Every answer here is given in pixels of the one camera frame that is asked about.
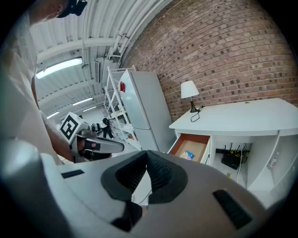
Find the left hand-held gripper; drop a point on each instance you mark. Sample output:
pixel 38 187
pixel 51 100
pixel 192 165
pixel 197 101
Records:
pixel 69 126

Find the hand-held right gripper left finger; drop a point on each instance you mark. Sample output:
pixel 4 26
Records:
pixel 125 176

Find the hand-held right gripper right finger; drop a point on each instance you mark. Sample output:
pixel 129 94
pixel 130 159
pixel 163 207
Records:
pixel 167 179

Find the blue yellow packet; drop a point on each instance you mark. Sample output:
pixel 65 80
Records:
pixel 188 155

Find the wooden drawer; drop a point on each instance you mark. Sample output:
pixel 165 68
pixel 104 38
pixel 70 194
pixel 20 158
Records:
pixel 186 145

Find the person's left forearm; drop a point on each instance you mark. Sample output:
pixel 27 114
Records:
pixel 58 144

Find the person's left hand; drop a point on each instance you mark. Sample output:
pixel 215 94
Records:
pixel 81 145

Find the ceiling tube light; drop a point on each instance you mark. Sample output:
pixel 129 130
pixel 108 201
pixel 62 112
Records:
pixel 82 101
pixel 53 115
pixel 60 66

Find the white metal shelf rack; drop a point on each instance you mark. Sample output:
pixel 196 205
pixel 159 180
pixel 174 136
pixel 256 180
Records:
pixel 117 114

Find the person's white printed shirt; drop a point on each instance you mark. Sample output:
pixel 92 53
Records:
pixel 18 104

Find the black router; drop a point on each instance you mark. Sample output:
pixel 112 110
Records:
pixel 230 161

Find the red fridge sticker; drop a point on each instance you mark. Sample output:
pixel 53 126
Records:
pixel 122 86

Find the grey refrigerator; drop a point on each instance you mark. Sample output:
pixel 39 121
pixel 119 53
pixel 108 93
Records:
pixel 149 104

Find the white desk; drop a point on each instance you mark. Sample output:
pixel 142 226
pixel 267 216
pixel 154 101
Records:
pixel 232 116

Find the white table lamp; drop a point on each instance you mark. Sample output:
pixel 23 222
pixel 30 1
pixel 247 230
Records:
pixel 189 89

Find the white power strip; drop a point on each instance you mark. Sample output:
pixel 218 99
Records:
pixel 272 161

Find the person's head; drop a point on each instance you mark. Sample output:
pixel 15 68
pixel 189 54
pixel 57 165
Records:
pixel 46 9

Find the wall air conditioner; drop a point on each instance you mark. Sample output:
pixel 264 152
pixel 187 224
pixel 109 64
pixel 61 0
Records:
pixel 97 69

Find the black head-mounted camera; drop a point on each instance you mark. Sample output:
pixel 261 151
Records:
pixel 74 7

